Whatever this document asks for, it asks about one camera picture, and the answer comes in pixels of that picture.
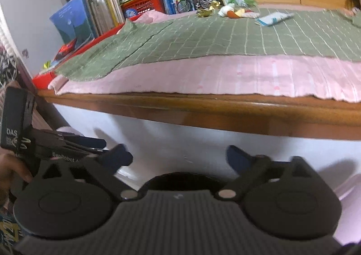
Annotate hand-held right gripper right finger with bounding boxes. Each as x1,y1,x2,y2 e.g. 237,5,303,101
214,145,321,202

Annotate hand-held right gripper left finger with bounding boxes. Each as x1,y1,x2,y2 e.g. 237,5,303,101
36,143,142,202

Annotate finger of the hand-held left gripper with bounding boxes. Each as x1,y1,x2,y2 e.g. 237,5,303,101
35,143,109,157
32,130,107,149

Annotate white blue paper bag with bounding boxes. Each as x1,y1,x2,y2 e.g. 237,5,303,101
255,12,294,27

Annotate white tissue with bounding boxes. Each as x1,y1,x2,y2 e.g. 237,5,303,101
218,6,236,18

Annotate gold candy wrapper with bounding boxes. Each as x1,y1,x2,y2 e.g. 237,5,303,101
197,8,217,18

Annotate green white plastic wrapper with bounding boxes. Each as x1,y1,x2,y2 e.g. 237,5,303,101
225,0,258,7

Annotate row of beige books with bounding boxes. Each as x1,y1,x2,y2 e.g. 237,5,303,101
87,0,126,37

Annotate person's left hand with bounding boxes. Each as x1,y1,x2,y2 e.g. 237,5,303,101
0,152,34,185

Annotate red plastic tray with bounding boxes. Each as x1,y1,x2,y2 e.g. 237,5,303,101
32,16,134,90

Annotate black white printed cloth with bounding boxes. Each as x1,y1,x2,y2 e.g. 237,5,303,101
0,42,38,98

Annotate red toy package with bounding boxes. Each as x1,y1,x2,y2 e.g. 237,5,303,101
51,37,79,63

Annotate teal printed fabric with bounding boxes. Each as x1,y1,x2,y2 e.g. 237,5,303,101
0,206,24,248

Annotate large blue picture book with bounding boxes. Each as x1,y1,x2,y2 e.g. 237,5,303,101
49,0,95,50

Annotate green checked cloth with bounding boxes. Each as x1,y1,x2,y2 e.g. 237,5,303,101
54,7,361,82

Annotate red plastic crate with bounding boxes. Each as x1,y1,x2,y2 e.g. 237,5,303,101
121,0,166,17

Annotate black toy bicycle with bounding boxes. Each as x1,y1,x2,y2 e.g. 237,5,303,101
176,0,215,14

